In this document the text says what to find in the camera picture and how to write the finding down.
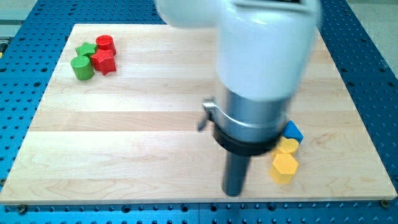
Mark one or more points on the blue perforated table plate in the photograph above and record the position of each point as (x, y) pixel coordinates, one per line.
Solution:
(32, 55)

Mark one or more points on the red star block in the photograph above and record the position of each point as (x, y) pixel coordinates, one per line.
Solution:
(103, 61)

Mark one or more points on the blue block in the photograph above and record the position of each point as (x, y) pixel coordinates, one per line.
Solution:
(291, 131)

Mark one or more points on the green cylinder block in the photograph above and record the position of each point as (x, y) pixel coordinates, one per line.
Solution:
(82, 67)

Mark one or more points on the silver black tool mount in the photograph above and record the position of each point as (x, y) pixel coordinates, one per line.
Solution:
(243, 126)

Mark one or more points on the yellow hexagon block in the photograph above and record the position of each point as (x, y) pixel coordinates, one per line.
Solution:
(283, 169)

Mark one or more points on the wooden board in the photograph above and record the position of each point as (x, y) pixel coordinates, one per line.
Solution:
(131, 136)

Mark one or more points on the red cylinder block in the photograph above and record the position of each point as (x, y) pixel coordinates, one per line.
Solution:
(106, 42)

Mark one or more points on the green star block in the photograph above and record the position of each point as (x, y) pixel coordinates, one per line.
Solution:
(86, 49)

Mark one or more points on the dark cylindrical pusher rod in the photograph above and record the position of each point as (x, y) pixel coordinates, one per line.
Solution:
(235, 170)

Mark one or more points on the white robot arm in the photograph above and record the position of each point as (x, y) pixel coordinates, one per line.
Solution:
(262, 48)

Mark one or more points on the yellow cylinder block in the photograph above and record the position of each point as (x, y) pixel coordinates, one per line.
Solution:
(285, 146)

